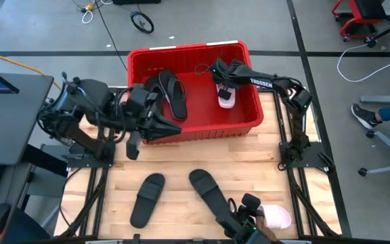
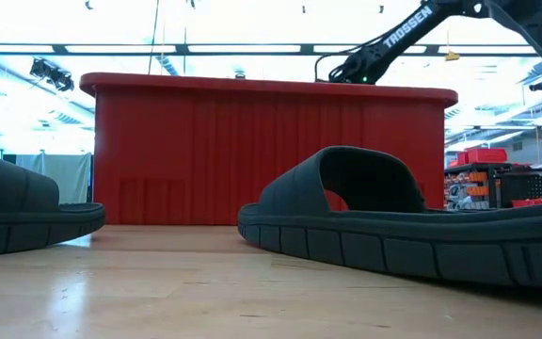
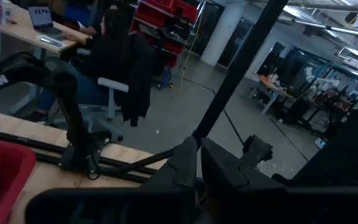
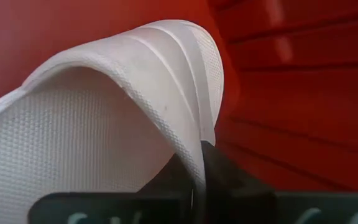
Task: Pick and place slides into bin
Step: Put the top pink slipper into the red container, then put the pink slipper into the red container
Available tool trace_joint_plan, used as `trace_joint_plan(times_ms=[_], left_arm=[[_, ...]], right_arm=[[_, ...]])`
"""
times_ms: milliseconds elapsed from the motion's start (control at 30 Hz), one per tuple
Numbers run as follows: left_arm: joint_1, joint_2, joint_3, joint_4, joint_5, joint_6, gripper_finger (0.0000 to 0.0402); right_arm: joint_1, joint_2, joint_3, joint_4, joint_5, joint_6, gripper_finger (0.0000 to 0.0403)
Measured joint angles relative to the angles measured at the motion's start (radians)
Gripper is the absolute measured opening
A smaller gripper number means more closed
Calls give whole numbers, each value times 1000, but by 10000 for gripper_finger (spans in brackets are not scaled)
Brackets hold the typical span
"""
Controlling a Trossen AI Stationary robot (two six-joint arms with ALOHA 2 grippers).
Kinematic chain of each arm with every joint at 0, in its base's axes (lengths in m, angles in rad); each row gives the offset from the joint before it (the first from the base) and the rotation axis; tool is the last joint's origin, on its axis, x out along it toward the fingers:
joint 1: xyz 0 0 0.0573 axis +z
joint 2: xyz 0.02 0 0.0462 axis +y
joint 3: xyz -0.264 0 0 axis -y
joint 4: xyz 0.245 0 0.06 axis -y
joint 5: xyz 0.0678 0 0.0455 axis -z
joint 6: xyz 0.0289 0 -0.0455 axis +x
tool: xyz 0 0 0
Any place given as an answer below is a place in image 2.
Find black rubber slide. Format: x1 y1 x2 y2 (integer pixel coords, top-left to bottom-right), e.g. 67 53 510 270
237 145 542 290
0 148 106 260

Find red plastic bin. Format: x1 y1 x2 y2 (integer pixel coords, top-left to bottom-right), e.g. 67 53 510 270
79 72 459 227

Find small red storage bin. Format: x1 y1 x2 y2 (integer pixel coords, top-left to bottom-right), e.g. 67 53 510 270
455 147 509 166

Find pale curtain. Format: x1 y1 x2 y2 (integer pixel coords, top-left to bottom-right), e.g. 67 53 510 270
13 152 94 205

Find black storage shelf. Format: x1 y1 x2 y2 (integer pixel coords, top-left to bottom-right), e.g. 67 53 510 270
443 161 542 211

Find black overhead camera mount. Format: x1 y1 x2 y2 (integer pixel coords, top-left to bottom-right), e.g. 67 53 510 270
28 57 76 93

